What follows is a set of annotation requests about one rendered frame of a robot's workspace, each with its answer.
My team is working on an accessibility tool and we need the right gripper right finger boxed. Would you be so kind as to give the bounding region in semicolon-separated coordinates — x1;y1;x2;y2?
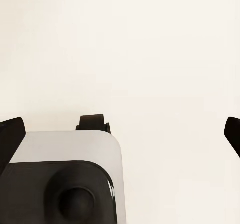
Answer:
224;117;240;157

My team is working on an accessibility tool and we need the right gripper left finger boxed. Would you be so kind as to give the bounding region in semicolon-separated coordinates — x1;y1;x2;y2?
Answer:
0;117;27;177

